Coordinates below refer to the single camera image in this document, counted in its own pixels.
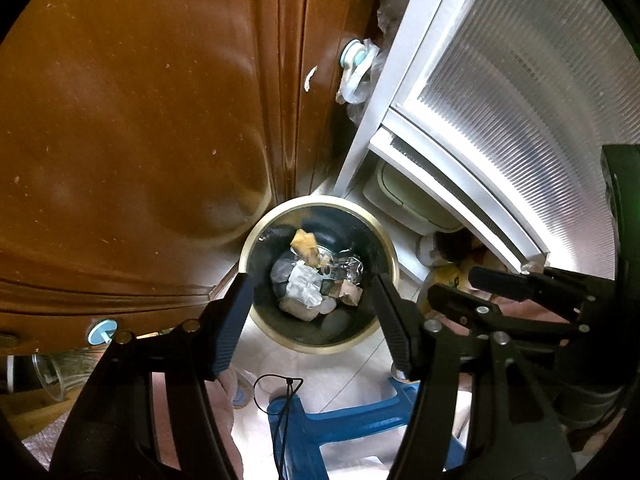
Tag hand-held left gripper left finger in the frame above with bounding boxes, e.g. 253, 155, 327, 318
47, 271, 258, 480

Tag round gold-rimmed trash bin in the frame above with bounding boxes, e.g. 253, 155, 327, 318
239, 195, 399, 356

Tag blue white suction hook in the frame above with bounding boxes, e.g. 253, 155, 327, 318
86, 319, 120, 347
340, 39, 368, 81

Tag clear hanging plastic bag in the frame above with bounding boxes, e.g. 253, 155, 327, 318
336, 40, 387, 126

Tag white ribbed glass cabinet door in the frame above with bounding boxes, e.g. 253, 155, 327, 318
332, 0, 631, 281

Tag clear glass jar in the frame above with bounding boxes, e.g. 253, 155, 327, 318
32, 350, 101, 401

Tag white lidded plastic container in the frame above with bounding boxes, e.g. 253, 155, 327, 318
362, 160, 463, 236

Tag silver foil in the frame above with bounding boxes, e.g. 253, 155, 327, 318
325, 255, 363, 286

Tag white plastic bag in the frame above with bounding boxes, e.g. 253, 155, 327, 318
285, 260, 326, 311

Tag yellow bottle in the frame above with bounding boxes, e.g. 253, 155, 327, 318
417, 260, 481, 313

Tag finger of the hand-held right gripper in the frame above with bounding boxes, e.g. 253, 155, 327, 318
427, 284, 591, 346
467, 266, 598, 321

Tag blue plastic stool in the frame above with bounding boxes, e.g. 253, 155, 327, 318
267, 365, 466, 480

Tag person's pink pants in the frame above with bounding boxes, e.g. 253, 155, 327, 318
20, 280, 591, 480

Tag brown paper piece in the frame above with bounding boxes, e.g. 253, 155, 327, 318
335, 280, 364, 307

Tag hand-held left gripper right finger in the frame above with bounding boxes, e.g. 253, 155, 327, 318
371, 272, 576, 480

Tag brown wooden cabinet door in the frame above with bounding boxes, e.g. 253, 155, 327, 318
0, 0, 386, 361

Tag thin black cable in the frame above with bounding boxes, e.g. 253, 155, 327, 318
253, 374, 304, 480

